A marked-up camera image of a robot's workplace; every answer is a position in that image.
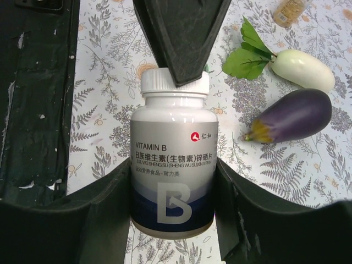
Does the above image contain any purple eggplant toy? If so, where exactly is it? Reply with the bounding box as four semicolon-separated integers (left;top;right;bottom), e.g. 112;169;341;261
245;89;332;144

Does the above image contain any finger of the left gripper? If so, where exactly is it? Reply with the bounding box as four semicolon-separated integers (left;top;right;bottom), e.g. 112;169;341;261
133;0;231;87

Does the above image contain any white vitamin B bottle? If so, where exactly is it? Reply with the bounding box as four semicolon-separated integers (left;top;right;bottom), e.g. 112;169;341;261
130;68;218;240

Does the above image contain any amber pill bottle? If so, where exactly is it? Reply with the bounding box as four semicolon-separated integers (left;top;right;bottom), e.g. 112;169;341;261
273;0;312;28

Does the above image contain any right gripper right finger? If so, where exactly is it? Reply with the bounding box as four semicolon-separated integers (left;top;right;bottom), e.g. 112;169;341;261
214;160;351;264

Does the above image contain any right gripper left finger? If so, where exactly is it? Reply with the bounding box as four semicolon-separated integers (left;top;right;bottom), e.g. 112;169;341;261
1;159;130;263

